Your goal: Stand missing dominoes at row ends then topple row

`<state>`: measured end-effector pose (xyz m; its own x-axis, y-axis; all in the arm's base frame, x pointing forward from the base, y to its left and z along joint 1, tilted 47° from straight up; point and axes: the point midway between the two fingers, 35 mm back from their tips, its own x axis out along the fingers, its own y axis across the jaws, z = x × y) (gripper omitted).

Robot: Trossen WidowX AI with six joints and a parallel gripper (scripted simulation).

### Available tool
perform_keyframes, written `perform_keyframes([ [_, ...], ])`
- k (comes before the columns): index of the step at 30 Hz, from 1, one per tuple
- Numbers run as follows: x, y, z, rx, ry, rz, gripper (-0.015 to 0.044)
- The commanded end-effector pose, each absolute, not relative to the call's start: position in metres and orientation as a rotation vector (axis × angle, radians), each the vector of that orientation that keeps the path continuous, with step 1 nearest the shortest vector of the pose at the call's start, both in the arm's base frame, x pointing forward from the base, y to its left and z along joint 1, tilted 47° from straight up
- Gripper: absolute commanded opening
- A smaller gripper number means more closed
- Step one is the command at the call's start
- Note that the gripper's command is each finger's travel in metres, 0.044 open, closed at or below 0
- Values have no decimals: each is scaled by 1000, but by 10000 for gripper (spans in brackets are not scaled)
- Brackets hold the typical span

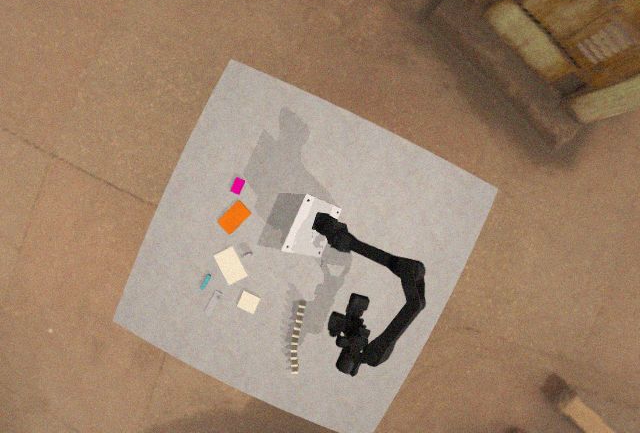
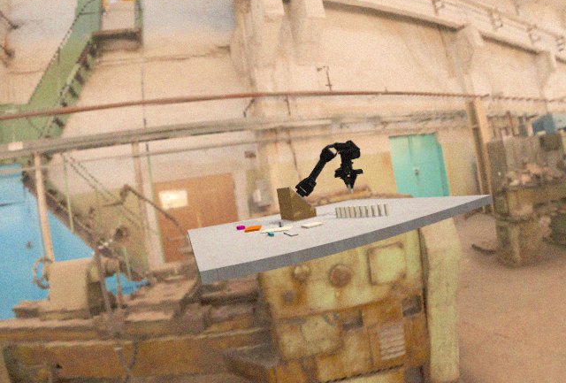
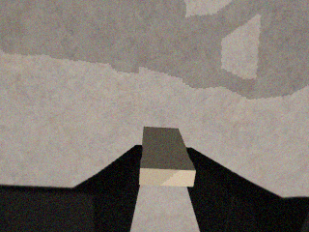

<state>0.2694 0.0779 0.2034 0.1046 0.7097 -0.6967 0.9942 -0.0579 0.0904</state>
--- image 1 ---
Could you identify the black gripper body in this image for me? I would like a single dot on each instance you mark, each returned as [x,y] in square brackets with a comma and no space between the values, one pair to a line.
[356,302]

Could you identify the magenta rectangular block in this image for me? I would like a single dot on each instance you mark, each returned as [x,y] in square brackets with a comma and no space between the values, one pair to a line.
[237,186]

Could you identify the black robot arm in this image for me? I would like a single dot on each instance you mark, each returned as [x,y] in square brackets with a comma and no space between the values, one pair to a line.
[411,272]

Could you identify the teal rectangular block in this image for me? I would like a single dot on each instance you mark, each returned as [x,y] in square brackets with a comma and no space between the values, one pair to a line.
[205,282]

